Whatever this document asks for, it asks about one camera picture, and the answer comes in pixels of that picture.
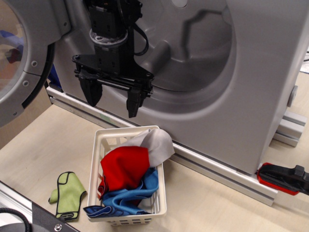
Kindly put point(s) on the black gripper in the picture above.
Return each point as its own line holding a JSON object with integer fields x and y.
{"x": 115, "y": 68}

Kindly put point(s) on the grey white cloth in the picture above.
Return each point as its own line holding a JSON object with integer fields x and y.
{"x": 157, "y": 141}

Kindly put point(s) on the red cloth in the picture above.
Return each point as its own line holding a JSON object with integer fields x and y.
{"x": 123, "y": 169}

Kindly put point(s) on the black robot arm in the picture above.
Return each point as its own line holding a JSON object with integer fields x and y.
{"x": 113, "y": 24}

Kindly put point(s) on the white plastic laundry basket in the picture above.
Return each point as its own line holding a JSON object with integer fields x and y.
{"x": 106, "y": 140}

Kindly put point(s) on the round washing machine door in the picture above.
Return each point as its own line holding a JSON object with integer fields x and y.
{"x": 41, "y": 23}

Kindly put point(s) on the grey toy washing machine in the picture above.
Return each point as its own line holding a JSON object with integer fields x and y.
{"x": 223, "y": 71}

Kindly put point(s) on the green cloth with black trim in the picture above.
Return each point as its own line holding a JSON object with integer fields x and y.
{"x": 67, "y": 196}

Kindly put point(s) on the blue cloth with dark trim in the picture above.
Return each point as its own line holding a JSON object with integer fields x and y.
{"x": 102, "y": 211}

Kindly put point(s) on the blue object behind door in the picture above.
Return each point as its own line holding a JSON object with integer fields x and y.
{"x": 12, "y": 40}

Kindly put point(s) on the red and black clamp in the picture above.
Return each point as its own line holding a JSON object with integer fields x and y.
{"x": 288, "y": 180}

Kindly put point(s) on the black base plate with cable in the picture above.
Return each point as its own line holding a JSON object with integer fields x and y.
{"x": 37, "y": 220}

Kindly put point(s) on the aluminium frame rail front left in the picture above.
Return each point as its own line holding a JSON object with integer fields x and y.
{"x": 9, "y": 198}

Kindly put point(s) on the aluminium rail under machine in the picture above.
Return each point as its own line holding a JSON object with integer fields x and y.
{"x": 226, "y": 136}

